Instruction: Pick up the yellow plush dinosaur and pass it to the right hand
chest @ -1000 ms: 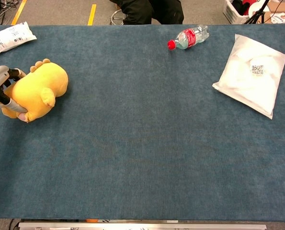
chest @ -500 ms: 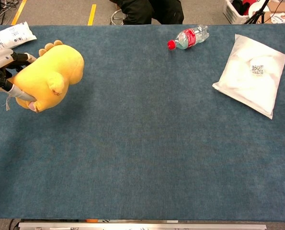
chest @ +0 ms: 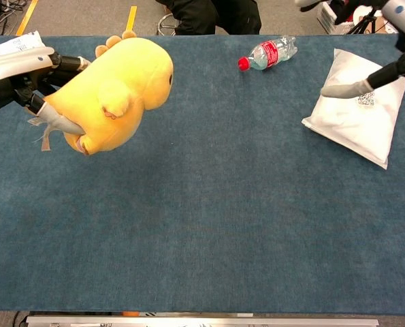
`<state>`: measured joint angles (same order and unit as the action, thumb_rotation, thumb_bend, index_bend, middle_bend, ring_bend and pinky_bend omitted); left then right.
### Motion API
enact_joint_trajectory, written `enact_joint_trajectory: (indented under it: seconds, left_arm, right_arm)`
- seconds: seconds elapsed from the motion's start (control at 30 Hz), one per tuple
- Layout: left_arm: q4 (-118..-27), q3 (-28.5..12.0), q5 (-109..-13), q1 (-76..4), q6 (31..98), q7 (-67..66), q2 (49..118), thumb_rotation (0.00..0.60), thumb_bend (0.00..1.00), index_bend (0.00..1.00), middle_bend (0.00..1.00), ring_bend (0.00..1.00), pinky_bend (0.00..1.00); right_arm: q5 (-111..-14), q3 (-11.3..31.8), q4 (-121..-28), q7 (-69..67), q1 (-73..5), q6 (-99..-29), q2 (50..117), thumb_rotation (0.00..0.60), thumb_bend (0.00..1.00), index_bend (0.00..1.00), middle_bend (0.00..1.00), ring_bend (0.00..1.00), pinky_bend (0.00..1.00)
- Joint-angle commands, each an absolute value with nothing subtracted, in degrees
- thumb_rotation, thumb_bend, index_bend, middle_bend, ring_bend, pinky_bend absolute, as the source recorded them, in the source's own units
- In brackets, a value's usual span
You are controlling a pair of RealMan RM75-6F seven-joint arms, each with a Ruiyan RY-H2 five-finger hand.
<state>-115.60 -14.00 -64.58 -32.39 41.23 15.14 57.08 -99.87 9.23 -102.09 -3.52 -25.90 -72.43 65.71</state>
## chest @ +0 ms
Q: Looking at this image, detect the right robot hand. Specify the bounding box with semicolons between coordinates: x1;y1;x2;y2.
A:
295;0;405;99

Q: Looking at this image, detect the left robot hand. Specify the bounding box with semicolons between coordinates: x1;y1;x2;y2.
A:
0;46;91;136

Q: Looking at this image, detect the yellow plush toy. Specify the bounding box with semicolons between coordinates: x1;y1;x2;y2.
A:
27;30;175;157

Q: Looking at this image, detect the white printed pouch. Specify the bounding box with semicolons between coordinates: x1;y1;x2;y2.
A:
0;30;46;61

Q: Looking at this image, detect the cardboard box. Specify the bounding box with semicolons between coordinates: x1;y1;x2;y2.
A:
374;16;399;34

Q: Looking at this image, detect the black tripod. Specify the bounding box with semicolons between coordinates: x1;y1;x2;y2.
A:
346;8;380;35

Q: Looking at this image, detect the white zip bag with clothing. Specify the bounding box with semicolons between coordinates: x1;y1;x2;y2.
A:
301;48;405;170

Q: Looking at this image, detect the white crate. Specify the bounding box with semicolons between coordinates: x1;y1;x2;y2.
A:
317;0;356;35

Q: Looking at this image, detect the clear bottle with red label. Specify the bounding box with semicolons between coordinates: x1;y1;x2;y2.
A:
238;35;298;72

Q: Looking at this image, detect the metal stool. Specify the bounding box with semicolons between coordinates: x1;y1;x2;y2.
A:
157;15;180;36

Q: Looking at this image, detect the person in black clothes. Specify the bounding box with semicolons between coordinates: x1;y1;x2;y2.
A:
156;0;263;36

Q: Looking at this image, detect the blue felt table cloth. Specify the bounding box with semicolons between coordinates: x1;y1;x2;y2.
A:
0;33;405;313

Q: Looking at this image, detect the black floor cable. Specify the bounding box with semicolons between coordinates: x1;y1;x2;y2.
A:
0;0;29;31

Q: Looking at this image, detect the aluminium rail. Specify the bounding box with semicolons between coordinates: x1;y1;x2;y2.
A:
25;315;380;327

